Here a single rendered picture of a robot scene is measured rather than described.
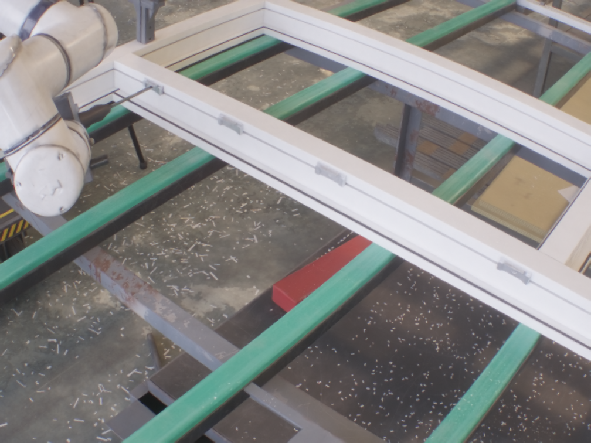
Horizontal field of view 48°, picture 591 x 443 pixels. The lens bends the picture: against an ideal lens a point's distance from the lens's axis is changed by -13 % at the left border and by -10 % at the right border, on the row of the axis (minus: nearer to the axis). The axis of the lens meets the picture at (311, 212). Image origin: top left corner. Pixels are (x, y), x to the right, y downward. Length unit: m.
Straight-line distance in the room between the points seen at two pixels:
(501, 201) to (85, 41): 0.97
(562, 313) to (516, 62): 3.07
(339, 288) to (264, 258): 1.35
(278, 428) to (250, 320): 0.24
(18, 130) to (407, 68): 0.83
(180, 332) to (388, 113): 2.28
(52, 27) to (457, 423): 0.68
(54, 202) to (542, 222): 1.03
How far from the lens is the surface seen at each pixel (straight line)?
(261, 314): 1.27
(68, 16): 0.93
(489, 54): 3.93
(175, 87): 1.20
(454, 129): 2.40
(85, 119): 1.14
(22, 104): 0.82
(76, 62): 0.90
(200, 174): 1.15
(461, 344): 1.28
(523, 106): 1.30
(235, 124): 1.11
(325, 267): 1.31
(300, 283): 1.27
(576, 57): 2.56
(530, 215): 1.54
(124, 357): 1.99
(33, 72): 0.84
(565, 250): 0.97
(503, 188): 1.59
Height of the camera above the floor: 1.50
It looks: 37 degrees down
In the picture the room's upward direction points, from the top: 6 degrees clockwise
